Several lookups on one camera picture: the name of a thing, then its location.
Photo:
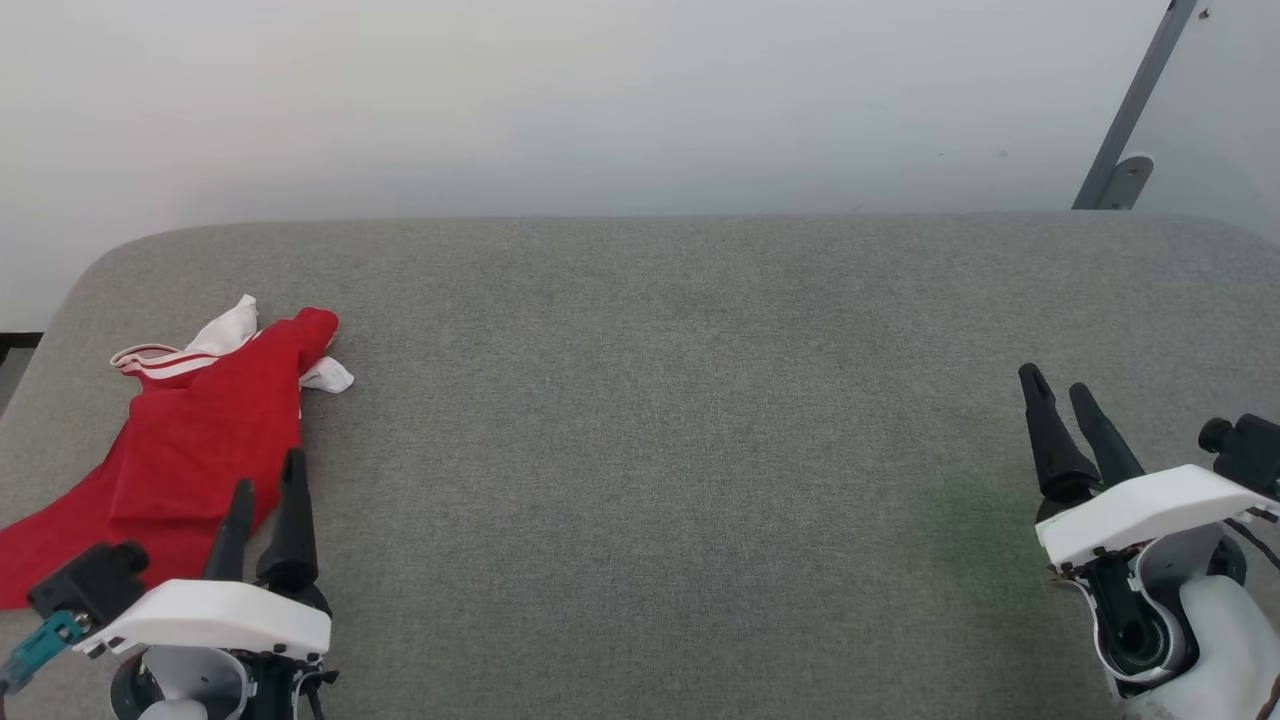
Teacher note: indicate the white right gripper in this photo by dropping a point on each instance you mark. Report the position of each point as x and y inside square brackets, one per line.
[1150, 510]

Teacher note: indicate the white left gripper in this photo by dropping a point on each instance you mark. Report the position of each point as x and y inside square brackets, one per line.
[220, 615]

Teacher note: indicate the red white-trimmed garment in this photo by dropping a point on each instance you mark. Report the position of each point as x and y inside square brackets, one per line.
[200, 440]

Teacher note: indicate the grey metal pole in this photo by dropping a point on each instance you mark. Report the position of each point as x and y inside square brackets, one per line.
[1140, 95]

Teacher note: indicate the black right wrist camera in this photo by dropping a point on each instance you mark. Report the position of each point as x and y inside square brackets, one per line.
[1255, 450]

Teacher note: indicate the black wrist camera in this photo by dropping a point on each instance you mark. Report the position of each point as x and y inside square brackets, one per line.
[1255, 450]
[90, 585]

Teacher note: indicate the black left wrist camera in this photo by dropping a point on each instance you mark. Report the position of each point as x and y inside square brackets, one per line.
[90, 585]

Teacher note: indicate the grey metal pole bracket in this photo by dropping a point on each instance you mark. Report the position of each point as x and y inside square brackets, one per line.
[1130, 180]

